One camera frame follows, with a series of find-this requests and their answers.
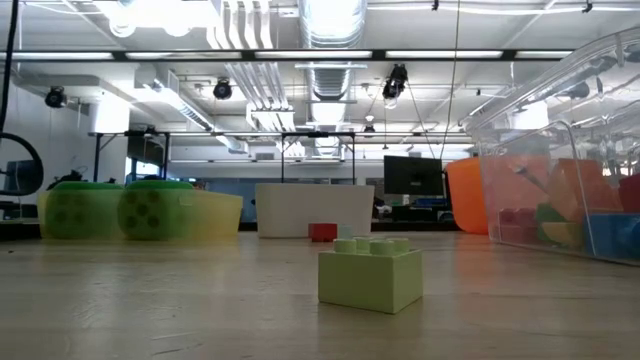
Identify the red small square brick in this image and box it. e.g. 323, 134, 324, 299
308, 222, 339, 243

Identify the green foam die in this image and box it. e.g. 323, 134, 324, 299
117, 179, 196, 241
43, 181, 125, 240

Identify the red long brick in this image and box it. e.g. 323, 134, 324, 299
498, 207, 539, 245

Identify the red stepped brick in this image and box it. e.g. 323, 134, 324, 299
618, 173, 640, 214

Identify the white plastic bin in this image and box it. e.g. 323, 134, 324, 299
254, 183, 375, 239

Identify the black computer monitor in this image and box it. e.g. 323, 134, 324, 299
383, 155, 445, 197

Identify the yellow translucent plastic bin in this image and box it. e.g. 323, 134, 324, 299
37, 189, 245, 241

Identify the light green square brick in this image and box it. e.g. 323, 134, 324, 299
318, 237, 424, 316

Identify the black ceiling spotlight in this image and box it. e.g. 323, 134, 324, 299
44, 85, 67, 109
382, 63, 409, 100
213, 78, 234, 100

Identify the orange plastic bucket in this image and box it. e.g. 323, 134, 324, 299
443, 155, 551, 235

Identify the clear plastic bin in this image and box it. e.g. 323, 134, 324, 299
459, 27, 640, 266

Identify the background rig frame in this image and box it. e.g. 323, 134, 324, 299
279, 132, 357, 186
89, 130, 171, 184

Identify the silver ventilation duct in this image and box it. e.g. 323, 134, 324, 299
298, 0, 369, 157

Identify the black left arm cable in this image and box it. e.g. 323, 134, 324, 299
0, 0, 45, 197

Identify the dark wall screen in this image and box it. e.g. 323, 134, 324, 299
3, 159, 39, 195

